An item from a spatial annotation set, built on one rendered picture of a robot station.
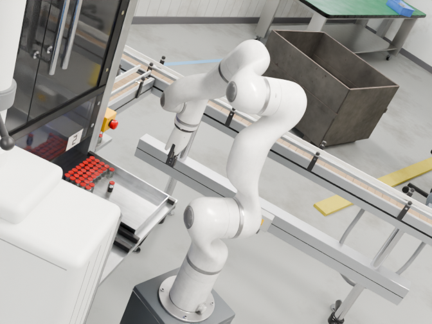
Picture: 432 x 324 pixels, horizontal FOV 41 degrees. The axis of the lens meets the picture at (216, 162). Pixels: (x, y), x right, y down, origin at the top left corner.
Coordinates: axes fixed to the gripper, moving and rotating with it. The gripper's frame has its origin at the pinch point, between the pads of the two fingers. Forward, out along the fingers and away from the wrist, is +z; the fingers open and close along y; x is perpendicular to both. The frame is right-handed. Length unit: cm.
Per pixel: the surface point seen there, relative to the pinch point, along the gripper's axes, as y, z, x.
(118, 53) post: -8.9, -22.9, -34.9
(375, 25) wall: -713, 98, 21
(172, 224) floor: -102, 111, -13
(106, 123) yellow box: -14.6, 10.1, -34.3
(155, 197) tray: -5.0, 22.2, -2.0
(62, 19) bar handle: 41, -49, -29
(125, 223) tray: 19.9, 18.8, -2.0
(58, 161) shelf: 4.9, 22.5, -39.9
